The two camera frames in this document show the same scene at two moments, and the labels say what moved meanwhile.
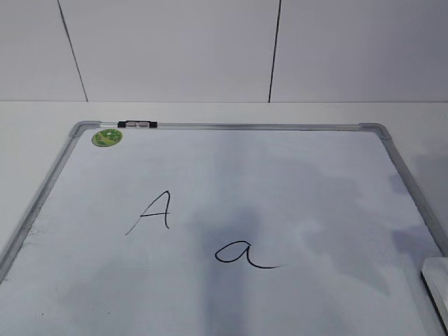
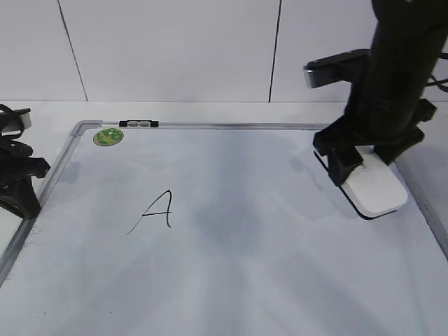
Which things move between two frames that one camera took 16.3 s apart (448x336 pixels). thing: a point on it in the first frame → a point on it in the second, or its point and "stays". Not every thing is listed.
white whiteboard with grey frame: [224, 229] stays
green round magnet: [106, 137] stays
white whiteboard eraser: [434, 274] → [376, 190]
